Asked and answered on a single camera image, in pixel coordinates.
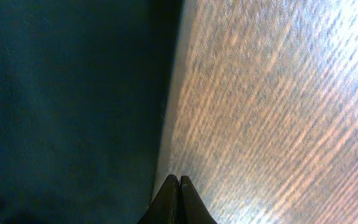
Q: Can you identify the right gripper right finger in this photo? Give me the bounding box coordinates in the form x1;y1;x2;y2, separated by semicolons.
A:
178;175;217;224

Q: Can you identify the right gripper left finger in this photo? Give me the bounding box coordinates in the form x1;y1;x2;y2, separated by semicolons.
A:
137;174;179;224

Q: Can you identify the black rectangular bin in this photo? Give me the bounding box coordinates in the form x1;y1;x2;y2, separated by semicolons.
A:
0;0;183;223

